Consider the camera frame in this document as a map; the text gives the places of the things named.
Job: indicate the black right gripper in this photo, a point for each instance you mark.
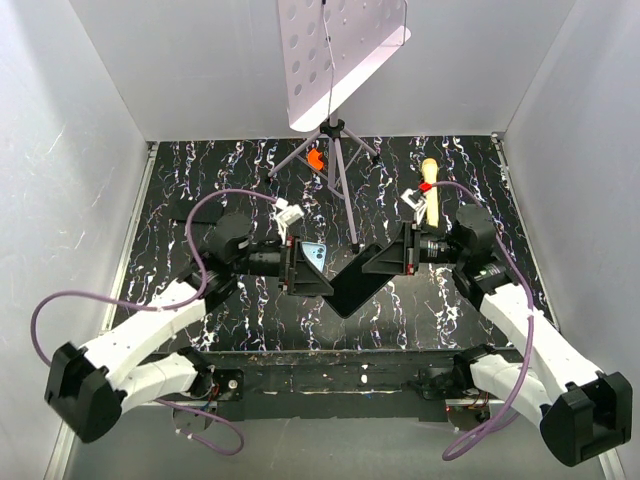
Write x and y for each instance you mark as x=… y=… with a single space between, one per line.
x=392 y=257

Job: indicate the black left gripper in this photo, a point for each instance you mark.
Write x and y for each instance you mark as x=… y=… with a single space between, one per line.
x=298 y=277

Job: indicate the black smartphone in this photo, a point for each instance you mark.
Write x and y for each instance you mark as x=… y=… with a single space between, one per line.
x=352 y=287

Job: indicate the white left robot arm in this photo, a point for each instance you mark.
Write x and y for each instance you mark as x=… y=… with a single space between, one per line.
x=90 y=387

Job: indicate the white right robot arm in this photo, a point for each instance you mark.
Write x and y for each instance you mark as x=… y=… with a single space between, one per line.
x=580 y=410

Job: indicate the orange plastic piece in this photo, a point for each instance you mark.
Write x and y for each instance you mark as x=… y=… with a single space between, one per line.
x=316 y=159

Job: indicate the white perforated music stand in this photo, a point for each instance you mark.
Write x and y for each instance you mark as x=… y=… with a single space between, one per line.
x=330 y=49

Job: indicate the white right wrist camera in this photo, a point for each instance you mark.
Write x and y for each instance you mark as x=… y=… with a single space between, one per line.
x=416 y=199

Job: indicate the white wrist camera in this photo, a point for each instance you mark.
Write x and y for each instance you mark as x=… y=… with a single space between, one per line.
x=416 y=199
x=286 y=214

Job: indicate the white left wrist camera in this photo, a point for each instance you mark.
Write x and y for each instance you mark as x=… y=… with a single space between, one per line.
x=286 y=214

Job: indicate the cream wooden recorder flute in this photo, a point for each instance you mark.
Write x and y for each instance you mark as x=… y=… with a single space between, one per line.
x=429 y=169

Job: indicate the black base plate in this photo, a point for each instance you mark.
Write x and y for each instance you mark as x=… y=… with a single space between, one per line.
x=282 y=385

